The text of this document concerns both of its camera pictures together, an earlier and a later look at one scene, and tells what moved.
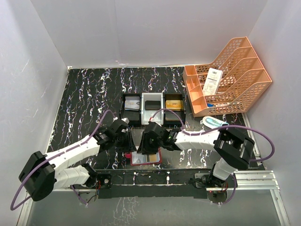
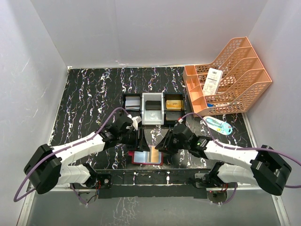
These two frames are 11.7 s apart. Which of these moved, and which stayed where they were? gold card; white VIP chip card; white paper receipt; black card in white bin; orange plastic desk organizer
Moved: white VIP chip card
Stayed: white paper receipt; black card in white bin; gold card; orange plastic desk organizer
